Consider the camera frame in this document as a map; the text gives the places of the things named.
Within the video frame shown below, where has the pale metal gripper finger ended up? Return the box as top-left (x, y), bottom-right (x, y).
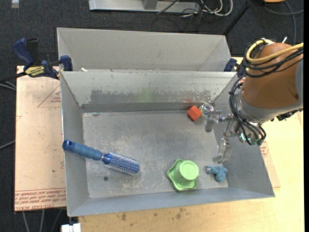
top-left (205, 109), bottom-right (229, 133)
top-left (212, 137), bottom-right (234, 164)

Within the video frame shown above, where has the clear glass thing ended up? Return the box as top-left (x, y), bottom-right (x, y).
top-left (198, 103), bottom-right (215, 119)

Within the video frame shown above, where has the red-orange block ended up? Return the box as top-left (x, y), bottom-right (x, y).
top-left (186, 105), bottom-right (203, 123)

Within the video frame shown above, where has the blue toy animal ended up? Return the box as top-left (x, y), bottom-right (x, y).
top-left (205, 165), bottom-right (228, 183)

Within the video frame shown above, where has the green plastic cup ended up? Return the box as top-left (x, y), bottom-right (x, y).
top-left (166, 159), bottom-right (200, 192)

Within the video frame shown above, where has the grey metal bin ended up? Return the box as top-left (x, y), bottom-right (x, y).
top-left (56, 27), bottom-right (276, 218)

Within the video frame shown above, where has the blue hairbrush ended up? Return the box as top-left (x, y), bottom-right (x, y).
top-left (62, 139), bottom-right (141, 177)

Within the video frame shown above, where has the brown cardboard board, red print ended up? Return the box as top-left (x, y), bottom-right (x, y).
top-left (14, 65), bottom-right (281, 213)

